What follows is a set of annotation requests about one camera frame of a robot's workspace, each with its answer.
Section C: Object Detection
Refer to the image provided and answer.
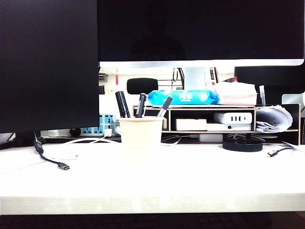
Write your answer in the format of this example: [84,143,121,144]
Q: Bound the thick black marker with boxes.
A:
[115,91,131,118]

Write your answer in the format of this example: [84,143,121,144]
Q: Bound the beige paper cup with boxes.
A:
[118,116,165,169]

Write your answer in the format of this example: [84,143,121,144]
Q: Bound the grey black pen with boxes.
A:
[156,96,173,118]

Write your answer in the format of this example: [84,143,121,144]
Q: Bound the black pen with clip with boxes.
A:
[135,93,147,118]

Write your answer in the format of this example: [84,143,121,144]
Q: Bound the wooden desk organizer shelf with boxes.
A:
[132,103,301,146]

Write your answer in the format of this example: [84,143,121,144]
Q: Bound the black chair headrest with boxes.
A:
[126,77,159,95]

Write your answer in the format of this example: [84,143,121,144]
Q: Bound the blue wet wipes pack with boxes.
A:
[147,89,220,105]

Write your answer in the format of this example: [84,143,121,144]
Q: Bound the cream rectangular box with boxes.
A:
[175,118,207,131]

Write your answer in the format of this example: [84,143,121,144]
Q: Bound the silver monitor stand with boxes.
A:
[184,66,207,91]

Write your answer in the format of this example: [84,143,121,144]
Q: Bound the blue socket power strip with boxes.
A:
[80,114,121,137]

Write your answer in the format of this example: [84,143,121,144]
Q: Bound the white power adapter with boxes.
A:
[199,133,224,143]

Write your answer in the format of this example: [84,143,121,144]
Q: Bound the flat white box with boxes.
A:
[206,122,252,132]

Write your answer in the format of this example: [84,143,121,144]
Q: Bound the white multi-port charger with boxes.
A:
[213,112,253,125]

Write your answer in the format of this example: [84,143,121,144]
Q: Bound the pink tissue pack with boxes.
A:
[213,81,258,105]

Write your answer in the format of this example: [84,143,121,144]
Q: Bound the black round stand base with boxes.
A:
[222,132,264,153]

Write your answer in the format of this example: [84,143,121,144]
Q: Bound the large silver-edged monitor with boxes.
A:
[96,0,305,69]

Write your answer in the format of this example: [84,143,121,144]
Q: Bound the clear capped pen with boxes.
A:
[259,85,266,107]

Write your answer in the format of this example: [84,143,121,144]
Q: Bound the black computer monitor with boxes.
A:
[0,0,100,150]

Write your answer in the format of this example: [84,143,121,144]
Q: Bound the rolled paper bundle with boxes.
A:
[256,106,293,134]

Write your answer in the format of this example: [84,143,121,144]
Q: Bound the dark background monitor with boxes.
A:
[234,66,305,105]

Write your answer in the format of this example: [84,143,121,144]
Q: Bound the white background device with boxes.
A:
[282,92,305,113]

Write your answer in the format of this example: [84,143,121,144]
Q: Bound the white paper sheet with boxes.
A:
[282,140,305,154]

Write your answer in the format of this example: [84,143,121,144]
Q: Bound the black hanging cables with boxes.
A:
[173,67,186,89]

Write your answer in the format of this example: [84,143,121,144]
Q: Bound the black USB-C cable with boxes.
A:
[33,135,71,171]

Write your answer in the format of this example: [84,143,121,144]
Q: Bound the thin black plug cable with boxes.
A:
[267,146,295,157]

